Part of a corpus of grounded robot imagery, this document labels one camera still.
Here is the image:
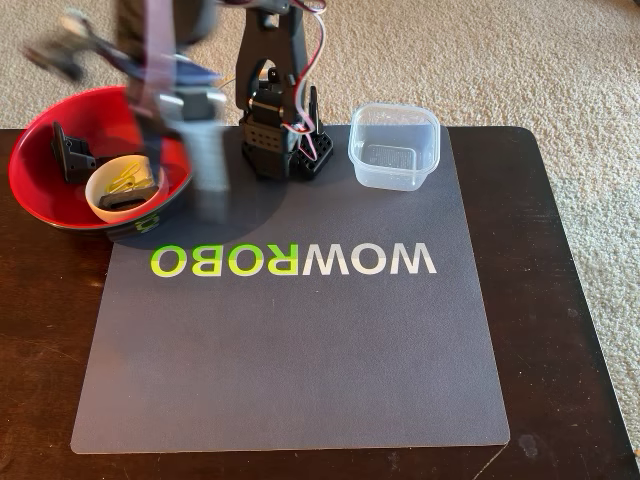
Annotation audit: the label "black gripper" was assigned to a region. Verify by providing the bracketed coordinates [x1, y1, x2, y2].
[124, 74, 231, 224]

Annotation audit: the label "yellow clothespin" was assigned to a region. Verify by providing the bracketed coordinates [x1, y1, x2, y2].
[104, 162, 151, 194]

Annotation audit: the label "small white ceramic bowl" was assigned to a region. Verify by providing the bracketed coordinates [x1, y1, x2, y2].
[84, 154, 167, 225]

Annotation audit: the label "black printed bracket part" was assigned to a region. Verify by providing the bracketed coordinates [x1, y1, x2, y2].
[49, 121, 99, 185]

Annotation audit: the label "clear plastic food container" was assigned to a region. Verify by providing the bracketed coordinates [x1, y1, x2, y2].
[348, 102, 441, 192]

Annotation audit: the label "red bowl with black outside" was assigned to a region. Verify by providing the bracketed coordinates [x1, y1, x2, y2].
[7, 85, 196, 245]

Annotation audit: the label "black perforated clamp block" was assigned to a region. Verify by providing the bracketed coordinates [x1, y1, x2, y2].
[297, 85, 335, 181]

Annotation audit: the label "grey WOWROBO mat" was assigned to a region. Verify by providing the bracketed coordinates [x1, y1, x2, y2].
[69, 123, 511, 455]

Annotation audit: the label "red white servo wires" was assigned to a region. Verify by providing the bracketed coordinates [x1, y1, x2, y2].
[292, 0, 329, 136]

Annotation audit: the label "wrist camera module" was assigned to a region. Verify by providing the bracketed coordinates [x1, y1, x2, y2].
[22, 9, 89, 81]

